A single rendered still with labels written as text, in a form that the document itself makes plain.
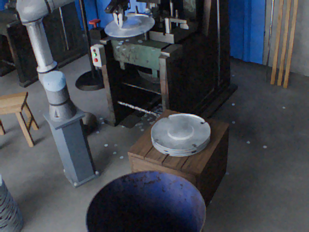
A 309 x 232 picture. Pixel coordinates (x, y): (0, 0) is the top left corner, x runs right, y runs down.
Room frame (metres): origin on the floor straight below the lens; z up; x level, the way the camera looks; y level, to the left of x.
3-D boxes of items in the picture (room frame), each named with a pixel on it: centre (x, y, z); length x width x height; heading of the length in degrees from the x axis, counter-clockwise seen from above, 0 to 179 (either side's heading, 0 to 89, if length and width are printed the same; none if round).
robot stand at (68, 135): (1.45, 0.49, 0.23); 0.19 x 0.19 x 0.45; 34
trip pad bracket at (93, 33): (2.05, 0.31, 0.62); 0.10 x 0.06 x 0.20; 51
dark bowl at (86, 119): (1.91, 0.57, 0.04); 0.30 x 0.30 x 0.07
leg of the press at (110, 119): (2.30, 0.04, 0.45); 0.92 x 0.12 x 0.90; 141
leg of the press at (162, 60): (1.96, -0.37, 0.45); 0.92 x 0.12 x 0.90; 141
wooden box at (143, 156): (1.28, -0.12, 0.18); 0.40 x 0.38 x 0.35; 148
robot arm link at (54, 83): (1.46, 0.49, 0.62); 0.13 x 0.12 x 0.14; 26
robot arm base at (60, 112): (1.45, 0.49, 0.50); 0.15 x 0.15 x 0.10
